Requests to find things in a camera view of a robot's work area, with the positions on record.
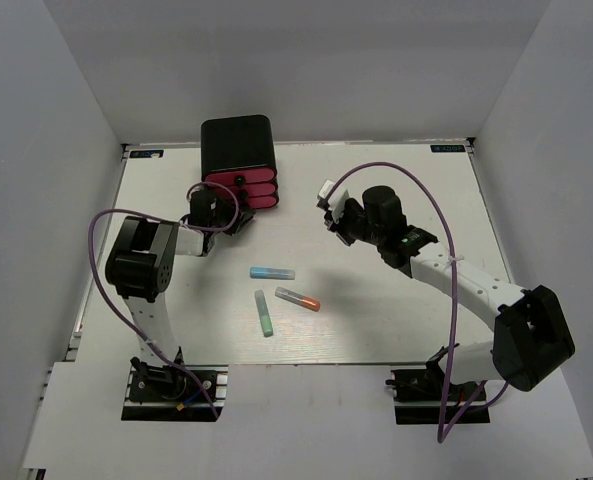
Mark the green highlighter pen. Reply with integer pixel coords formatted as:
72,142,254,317
254,290,273,338

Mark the pink bottom drawer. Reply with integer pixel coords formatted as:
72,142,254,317
246,195,279,210

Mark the pink top drawer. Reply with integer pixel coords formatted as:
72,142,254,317
203,167,276,186

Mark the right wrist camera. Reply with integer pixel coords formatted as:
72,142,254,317
317,179,350,211

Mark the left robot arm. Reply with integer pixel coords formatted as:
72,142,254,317
105,182,254,399

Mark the left blue table label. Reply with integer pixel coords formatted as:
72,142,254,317
129,149,164,159

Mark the orange capped clear highlighter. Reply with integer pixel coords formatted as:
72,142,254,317
275,287,321,312

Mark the blue highlighter pen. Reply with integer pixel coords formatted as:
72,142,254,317
249,266,296,280

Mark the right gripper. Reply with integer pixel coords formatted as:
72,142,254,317
326,199,385,246

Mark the black drawer cabinet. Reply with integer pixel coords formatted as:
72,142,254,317
200,114,279,199

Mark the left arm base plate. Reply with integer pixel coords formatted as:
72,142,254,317
121,357,228,423

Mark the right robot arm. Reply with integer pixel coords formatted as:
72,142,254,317
317,181,575,399

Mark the right blue table label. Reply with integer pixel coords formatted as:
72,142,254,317
430,144,467,153

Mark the blue table label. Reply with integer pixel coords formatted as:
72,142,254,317
430,144,467,153
129,149,164,159

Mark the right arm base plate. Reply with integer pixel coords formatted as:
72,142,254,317
385,368,479,426

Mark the pink drawer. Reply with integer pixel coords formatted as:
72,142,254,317
203,167,276,186
246,195,279,210
228,182,277,199

